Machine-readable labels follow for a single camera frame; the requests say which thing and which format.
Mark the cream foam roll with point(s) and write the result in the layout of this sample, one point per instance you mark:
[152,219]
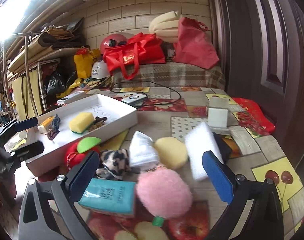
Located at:
[166,26]

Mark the pink plush pig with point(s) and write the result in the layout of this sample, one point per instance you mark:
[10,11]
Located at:
[163,193]

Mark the white power bank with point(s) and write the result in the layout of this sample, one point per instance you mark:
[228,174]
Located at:
[75,96]

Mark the fruit print tablecloth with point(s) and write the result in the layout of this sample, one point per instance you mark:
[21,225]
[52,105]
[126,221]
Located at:
[182,116]

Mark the white rectangular sponge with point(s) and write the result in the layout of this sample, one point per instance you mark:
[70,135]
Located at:
[199,140]

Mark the chrome clothes rack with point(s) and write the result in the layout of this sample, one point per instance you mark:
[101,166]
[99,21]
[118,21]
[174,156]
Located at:
[27,38]

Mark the black plastic bag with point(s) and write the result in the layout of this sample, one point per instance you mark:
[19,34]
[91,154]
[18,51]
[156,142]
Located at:
[59,82]

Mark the red packet on table edge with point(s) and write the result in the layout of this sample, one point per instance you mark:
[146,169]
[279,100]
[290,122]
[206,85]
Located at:
[253,118]

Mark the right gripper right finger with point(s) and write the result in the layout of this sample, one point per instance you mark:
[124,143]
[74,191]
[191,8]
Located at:
[264,221]

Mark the metal storage shelf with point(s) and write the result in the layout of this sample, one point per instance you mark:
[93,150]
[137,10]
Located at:
[52,50]

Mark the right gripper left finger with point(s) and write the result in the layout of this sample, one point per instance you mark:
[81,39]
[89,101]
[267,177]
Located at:
[36,220]

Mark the yellow green scrub sponge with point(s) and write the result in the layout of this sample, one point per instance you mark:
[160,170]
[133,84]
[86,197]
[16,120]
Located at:
[81,122]

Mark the red plush apple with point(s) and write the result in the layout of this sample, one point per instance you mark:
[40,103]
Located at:
[79,150]

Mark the red fabric bag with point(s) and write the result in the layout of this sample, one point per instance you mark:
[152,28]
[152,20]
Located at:
[192,46]

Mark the white cardboard tray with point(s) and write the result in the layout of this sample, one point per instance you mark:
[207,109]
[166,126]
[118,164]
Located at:
[95,116]

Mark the yellow curtain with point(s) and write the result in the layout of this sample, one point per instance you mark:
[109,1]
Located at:
[21,95]

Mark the pink red helmet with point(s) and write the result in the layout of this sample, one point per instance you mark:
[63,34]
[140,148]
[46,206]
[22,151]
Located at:
[112,40]

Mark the brown hair clip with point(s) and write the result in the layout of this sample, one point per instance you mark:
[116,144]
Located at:
[99,122]

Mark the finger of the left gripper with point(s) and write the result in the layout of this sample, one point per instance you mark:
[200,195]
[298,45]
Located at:
[8,130]
[26,152]

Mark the white face mask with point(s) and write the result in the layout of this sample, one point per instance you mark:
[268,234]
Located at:
[142,154]

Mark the plaid covered bench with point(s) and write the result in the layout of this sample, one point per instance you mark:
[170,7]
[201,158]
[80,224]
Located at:
[172,74]

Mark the teal tissue pack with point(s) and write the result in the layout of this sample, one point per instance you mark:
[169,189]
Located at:
[110,197]

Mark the round yellow sponge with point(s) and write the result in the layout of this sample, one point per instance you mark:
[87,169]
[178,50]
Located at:
[172,152]

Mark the small white box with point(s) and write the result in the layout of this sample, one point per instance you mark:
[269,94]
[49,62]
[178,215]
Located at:
[218,112]

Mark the red tote bag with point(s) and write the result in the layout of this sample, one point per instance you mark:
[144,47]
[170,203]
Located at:
[139,49]

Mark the yellow shopping bag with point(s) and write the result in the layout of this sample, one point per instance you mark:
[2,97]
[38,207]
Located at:
[84,60]

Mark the white helmet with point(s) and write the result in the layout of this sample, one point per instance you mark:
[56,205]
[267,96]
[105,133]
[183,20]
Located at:
[99,70]

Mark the yellow small tissue pack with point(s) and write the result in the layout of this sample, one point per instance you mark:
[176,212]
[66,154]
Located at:
[44,126]

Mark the white wireless charger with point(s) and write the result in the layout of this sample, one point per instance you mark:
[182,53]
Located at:
[135,99]

